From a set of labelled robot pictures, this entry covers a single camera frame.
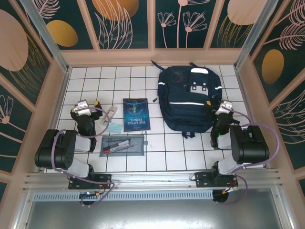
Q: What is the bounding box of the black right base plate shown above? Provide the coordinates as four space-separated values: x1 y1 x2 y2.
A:
194 172 238 189

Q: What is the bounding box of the aluminium mounting rail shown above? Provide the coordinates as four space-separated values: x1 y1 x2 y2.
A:
22 168 283 191

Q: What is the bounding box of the aluminium frame post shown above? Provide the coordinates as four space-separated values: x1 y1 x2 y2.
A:
233 0 279 70
20 0 72 73

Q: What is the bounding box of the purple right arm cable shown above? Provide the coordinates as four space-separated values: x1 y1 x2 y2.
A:
215 108 280 206

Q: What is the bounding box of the grey slotted cable duct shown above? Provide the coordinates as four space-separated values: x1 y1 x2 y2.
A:
33 190 214 201

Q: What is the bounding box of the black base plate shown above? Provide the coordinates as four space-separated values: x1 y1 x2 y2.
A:
194 172 238 189
68 173 112 190

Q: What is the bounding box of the blue Little Prince book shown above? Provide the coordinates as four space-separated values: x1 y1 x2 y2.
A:
122 97 152 132

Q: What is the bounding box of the clear plastic ruler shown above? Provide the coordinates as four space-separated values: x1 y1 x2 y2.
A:
100 105 118 127

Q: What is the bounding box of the grey mesh pencil case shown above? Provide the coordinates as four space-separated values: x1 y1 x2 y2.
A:
99 133 149 157

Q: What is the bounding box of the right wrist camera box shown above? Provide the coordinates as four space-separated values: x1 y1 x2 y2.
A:
218 100 233 113

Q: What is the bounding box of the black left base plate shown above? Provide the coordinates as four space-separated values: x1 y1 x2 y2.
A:
68 173 112 190

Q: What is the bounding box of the grey metal sheet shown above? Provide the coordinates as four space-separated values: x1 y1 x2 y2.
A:
13 187 295 229

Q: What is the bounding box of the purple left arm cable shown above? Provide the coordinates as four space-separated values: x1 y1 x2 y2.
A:
51 106 115 208

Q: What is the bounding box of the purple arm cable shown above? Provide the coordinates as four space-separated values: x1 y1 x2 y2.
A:
215 108 280 206
51 106 115 208

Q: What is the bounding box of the navy blue backpack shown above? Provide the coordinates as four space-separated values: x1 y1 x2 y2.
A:
151 60 224 139

